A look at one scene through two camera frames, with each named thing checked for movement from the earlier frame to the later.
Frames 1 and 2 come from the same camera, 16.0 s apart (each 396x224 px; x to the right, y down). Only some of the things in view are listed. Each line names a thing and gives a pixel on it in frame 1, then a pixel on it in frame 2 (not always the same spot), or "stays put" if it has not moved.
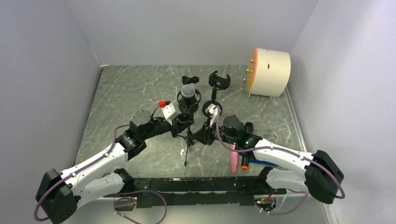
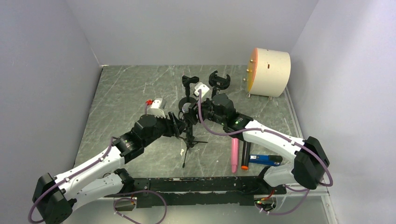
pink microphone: (234, 160) stays put
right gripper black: (204, 135) -> (192, 115)
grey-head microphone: (188, 92) -> (185, 108)
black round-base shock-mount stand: (217, 83) stays put
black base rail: (198, 192) stays put
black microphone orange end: (244, 164) stays put
